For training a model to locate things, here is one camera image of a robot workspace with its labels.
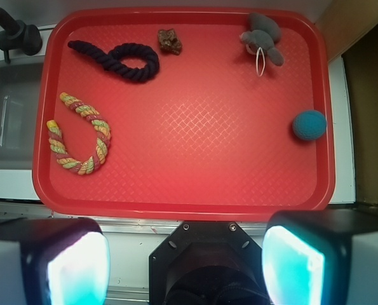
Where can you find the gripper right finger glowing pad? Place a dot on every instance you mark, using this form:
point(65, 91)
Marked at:
point(321, 257)

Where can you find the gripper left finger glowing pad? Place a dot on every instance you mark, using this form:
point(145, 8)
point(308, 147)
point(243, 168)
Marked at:
point(53, 261)

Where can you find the blue ball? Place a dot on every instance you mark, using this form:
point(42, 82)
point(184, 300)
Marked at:
point(309, 125)

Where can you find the grey toy sink basin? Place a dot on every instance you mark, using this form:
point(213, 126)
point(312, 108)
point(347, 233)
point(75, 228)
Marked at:
point(20, 83)

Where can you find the red plastic tray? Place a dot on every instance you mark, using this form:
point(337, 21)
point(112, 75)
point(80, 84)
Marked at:
point(206, 139)

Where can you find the cardboard panel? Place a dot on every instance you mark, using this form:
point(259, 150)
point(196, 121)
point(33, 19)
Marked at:
point(350, 31)

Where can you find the grey sink faucet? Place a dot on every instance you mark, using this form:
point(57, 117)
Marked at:
point(17, 35)

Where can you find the grey plush mouse toy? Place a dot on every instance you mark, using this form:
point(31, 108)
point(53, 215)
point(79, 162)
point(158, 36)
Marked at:
point(261, 39)

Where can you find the brown rock lump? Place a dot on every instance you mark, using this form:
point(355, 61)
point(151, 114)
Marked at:
point(169, 41)

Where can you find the multicolour twisted rope toy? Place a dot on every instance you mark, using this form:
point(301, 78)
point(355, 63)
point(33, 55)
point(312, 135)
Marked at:
point(84, 150)

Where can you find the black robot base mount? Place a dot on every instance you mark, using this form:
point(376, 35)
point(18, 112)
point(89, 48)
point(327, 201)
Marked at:
point(207, 263)

